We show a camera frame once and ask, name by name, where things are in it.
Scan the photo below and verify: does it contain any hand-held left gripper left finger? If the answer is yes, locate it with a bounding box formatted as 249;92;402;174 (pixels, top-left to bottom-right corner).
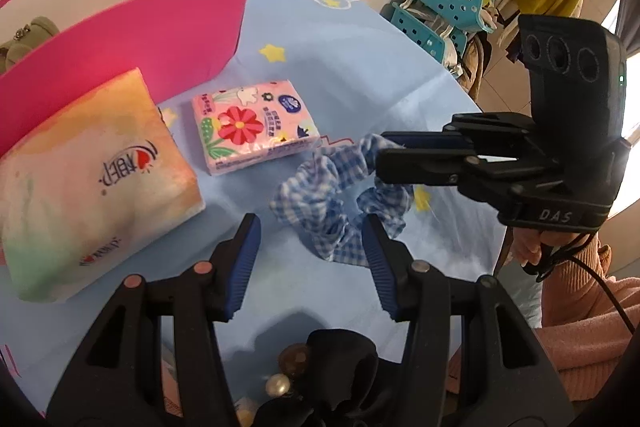
46;213;262;427

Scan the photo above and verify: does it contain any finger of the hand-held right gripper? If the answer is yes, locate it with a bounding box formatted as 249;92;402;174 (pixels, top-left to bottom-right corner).
381;112;539;156
375;147;567;208

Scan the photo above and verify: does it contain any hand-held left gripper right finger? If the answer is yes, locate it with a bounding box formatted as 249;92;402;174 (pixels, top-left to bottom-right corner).
361;214;575;427

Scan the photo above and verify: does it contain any blue gingham scrunchie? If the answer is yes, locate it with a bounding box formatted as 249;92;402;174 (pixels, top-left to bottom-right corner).
270;133;416;265

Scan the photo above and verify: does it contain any black scrunchie with pearls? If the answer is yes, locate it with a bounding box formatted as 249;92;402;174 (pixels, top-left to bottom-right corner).
235;328;401;427

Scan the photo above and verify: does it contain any pink floral pocket tissue pack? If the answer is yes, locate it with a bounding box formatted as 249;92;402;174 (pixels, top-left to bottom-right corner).
191;78;321;176

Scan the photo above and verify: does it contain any pink cardboard box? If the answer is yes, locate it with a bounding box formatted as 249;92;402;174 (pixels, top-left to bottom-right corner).
0;0;252;158

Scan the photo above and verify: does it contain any olive green scrunchie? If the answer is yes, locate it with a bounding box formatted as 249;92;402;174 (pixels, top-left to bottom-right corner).
0;16;60;75

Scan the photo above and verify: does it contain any person's right forearm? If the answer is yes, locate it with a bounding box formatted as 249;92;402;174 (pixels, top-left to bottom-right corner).
445;234;640;393

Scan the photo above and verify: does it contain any pastel soft tissue pack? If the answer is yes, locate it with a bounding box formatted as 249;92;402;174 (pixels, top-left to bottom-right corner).
0;67;207;303

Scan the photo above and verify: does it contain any person's right hand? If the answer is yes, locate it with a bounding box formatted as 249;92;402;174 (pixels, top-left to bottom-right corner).
510;226;598;278

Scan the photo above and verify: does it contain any black cable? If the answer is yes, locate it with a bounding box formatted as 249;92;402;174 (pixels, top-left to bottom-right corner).
535;234;640;338

